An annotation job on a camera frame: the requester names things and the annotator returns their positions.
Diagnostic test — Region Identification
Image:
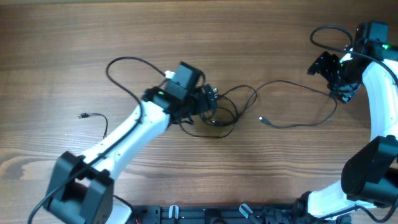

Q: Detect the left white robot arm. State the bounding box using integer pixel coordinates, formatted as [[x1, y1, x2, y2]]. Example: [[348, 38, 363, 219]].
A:
[[40, 62, 216, 224]]

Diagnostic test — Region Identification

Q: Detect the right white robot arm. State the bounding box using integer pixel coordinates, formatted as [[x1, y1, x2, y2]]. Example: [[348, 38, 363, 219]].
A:
[[295, 21, 397, 223]]

